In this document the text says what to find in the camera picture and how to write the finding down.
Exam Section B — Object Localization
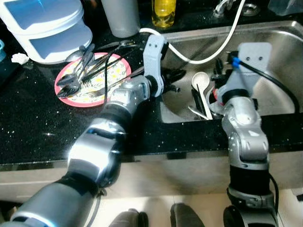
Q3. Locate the dark grey robot left foot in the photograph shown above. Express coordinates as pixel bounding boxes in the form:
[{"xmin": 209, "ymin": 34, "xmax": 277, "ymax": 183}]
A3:
[{"xmin": 108, "ymin": 208, "xmax": 150, "ymax": 227}]

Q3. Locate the clear plastic container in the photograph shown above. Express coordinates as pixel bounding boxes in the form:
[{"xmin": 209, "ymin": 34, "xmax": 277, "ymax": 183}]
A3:
[{"xmin": 267, "ymin": 0, "xmax": 303, "ymax": 17}]

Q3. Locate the round metal sink hole cover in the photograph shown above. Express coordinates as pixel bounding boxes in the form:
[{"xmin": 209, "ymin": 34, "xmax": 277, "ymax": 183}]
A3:
[{"xmin": 241, "ymin": 2, "xmax": 261, "ymax": 17}]

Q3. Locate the chrome faucet base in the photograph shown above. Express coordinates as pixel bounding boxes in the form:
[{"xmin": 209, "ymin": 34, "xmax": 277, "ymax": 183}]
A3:
[{"xmin": 213, "ymin": 0, "xmax": 237, "ymax": 18}]

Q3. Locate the white hose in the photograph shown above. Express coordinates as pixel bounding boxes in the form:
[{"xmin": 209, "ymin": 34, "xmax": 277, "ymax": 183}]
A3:
[{"xmin": 139, "ymin": 0, "xmax": 247, "ymax": 66}]

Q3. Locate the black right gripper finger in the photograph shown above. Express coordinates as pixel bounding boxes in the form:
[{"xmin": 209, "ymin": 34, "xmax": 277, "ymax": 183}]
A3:
[{"xmin": 191, "ymin": 88, "xmax": 205, "ymax": 117}]

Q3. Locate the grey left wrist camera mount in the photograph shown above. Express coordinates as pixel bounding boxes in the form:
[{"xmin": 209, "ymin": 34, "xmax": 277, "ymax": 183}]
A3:
[{"xmin": 143, "ymin": 34, "xmax": 169, "ymax": 98}]

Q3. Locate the white container with blue lid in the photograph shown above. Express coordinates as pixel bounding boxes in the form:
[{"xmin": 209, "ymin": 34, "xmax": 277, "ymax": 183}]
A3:
[{"xmin": 0, "ymin": 0, "xmax": 93, "ymax": 65}]

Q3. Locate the metal spoon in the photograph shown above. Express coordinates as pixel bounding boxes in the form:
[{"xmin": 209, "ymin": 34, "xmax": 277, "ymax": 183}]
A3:
[
  {"xmin": 56, "ymin": 45, "xmax": 95, "ymax": 99},
  {"xmin": 60, "ymin": 45, "xmax": 95, "ymax": 87},
  {"xmin": 65, "ymin": 47, "xmax": 95, "ymax": 63}
]

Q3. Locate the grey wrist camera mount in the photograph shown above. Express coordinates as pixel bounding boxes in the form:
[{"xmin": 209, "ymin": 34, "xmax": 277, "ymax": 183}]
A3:
[
  {"xmin": 222, "ymin": 42, "xmax": 273, "ymax": 102},
  {"xmin": 143, "ymin": 34, "xmax": 169, "ymax": 98}
]

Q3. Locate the black right upper arm cable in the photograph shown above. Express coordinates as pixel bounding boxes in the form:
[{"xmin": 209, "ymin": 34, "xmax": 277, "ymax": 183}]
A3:
[{"xmin": 267, "ymin": 172, "xmax": 281, "ymax": 214}]

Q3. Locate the beige cabinet front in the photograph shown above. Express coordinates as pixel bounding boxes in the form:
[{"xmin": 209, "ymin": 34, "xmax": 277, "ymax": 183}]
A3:
[{"xmin": 0, "ymin": 150, "xmax": 303, "ymax": 205}]

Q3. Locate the yellow liquid bottle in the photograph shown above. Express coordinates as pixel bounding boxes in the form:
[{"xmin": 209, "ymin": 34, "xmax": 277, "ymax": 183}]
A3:
[{"xmin": 151, "ymin": 0, "xmax": 177, "ymax": 28}]

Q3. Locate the stainless steel sink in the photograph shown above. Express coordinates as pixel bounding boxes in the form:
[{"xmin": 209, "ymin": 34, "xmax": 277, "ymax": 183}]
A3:
[{"xmin": 158, "ymin": 21, "xmax": 303, "ymax": 125}]

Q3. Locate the white ceramic spoon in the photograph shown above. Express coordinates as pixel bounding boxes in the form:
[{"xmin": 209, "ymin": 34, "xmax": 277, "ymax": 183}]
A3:
[{"xmin": 191, "ymin": 72, "xmax": 213, "ymax": 120}]

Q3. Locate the white crumpled paper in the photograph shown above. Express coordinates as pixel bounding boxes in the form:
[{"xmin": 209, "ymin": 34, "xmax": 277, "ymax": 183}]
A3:
[{"xmin": 11, "ymin": 52, "xmax": 29, "ymax": 65}]

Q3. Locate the grey tumbler cup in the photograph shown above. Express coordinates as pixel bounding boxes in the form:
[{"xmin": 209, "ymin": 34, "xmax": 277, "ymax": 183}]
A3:
[{"xmin": 100, "ymin": 0, "xmax": 142, "ymax": 39}]

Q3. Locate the pink rimmed floral plate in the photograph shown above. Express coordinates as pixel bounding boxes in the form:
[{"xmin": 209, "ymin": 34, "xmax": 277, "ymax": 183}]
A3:
[{"xmin": 54, "ymin": 52, "xmax": 133, "ymax": 108}]

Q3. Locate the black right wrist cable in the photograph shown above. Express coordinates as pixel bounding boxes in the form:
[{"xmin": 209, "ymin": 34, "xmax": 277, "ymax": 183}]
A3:
[{"xmin": 231, "ymin": 56, "xmax": 302, "ymax": 114}]

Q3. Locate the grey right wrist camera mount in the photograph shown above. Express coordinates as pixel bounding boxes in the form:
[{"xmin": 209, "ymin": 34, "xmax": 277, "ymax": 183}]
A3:
[{"xmin": 222, "ymin": 42, "xmax": 273, "ymax": 102}]

